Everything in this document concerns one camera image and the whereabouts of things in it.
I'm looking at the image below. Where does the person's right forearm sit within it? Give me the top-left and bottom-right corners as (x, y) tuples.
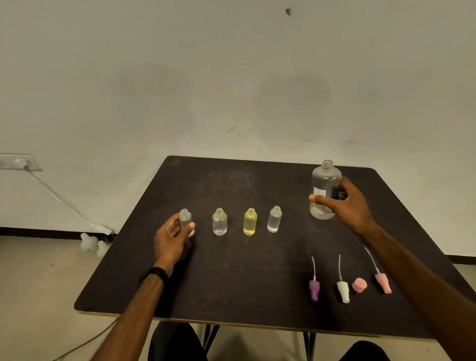
(358, 223), (476, 361)

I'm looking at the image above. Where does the black table leg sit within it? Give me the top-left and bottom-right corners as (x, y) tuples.
(303, 332), (317, 361)
(202, 324), (220, 354)

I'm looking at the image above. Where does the grey floor cable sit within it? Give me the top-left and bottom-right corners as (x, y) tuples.
(52, 318), (119, 361)

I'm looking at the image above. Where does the small yellow bottle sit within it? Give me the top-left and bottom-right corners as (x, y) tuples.
(243, 208), (258, 237)

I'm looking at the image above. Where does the pink spray cap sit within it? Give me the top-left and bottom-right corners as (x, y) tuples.
(364, 247), (393, 295)

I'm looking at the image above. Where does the large clear plastic bottle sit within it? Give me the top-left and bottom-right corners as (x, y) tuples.
(309, 160), (343, 221)

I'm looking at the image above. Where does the small clear bottle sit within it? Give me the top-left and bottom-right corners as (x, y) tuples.
(267, 206), (283, 234)
(178, 208), (195, 238)

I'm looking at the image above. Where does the white spray cap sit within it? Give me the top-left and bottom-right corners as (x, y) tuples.
(336, 254), (351, 304)

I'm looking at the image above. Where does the small purple-tinted bottle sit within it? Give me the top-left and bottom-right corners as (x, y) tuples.
(212, 208), (228, 237)

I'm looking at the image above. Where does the black wristband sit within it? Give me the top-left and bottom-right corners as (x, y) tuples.
(138, 267), (169, 285)

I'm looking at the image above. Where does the white plastic floor object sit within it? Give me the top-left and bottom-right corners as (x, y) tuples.
(80, 233), (111, 257)

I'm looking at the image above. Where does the person's right leg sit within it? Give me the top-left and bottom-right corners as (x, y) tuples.
(339, 340), (391, 361)

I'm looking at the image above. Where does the person's right hand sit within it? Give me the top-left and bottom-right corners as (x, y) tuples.
(309, 177), (376, 237)

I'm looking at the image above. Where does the person's left hand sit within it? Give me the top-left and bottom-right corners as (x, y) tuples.
(153, 212), (196, 277)

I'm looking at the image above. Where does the purple spray cap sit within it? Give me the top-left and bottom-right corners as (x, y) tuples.
(309, 256), (321, 302)

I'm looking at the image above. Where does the person's left forearm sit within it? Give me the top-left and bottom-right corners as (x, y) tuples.
(91, 277), (164, 361)

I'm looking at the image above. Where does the white power cable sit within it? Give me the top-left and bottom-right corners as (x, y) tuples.
(26, 169), (97, 228)

